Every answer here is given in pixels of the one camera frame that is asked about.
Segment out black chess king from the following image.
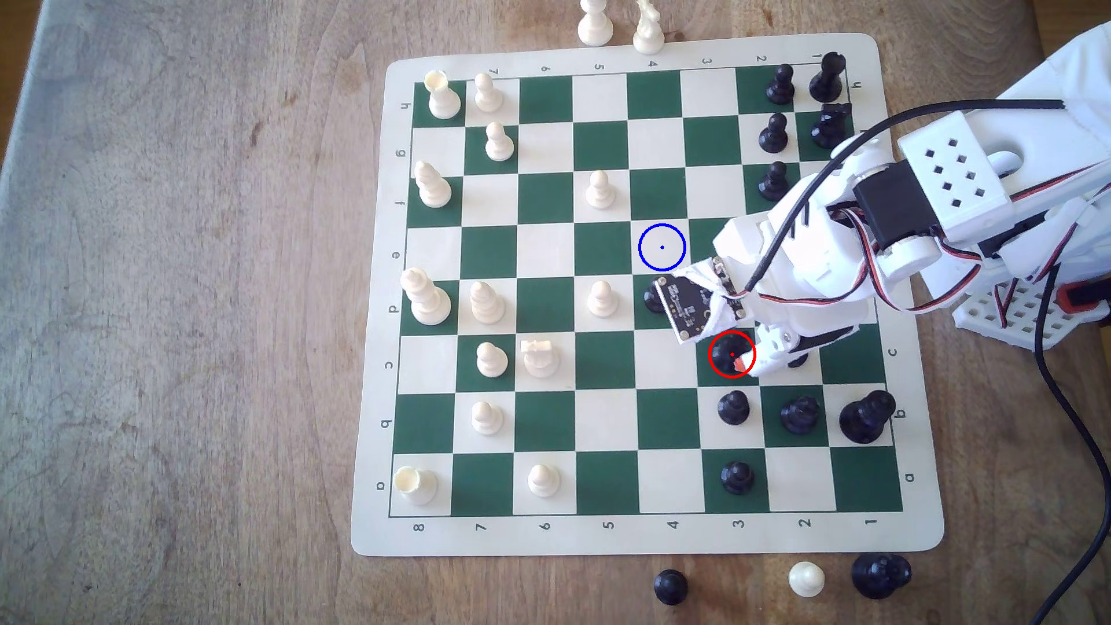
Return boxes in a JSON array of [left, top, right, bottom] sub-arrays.
[[851, 553, 913, 601]]

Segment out black camera circuit board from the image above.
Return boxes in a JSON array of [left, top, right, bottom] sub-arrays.
[[653, 271, 748, 345]]

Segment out white perforated base plate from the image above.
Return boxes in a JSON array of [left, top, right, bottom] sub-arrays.
[[953, 276, 1108, 352]]

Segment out green and cream chess mat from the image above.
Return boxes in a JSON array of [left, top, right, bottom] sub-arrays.
[[350, 33, 946, 557]]

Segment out red black white servo wires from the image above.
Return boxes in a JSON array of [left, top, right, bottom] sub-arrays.
[[829, 178, 1111, 315]]

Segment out white chess rook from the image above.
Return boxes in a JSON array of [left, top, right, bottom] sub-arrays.
[[392, 466, 439, 507], [422, 69, 463, 121]]

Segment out white pawn off board top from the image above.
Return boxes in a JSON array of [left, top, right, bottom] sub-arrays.
[[578, 0, 615, 47]]

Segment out black pawn b2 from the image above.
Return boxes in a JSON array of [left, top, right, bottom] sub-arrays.
[[779, 395, 821, 438]]

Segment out white chess bishop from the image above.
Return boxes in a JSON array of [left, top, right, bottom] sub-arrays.
[[469, 280, 506, 326], [413, 160, 453, 209]]

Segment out orange clamp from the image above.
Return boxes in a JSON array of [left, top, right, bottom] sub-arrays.
[[1057, 280, 1111, 318]]

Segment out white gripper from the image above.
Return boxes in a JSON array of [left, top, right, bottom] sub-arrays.
[[712, 185, 880, 380]]

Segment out white queen d8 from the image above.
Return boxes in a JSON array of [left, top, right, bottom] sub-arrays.
[[400, 267, 453, 328]]

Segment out black chess queen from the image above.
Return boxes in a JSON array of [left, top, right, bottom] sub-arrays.
[[838, 389, 897, 446]]

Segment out black cable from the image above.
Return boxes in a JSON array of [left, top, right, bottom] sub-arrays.
[[742, 98, 1111, 625]]

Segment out white chess knight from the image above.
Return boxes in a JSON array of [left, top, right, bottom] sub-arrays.
[[632, 0, 667, 55], [521, 339, 562, 380]]

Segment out black chess rook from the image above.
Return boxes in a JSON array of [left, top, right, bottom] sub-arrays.
[[809, 51, 848, 104]]

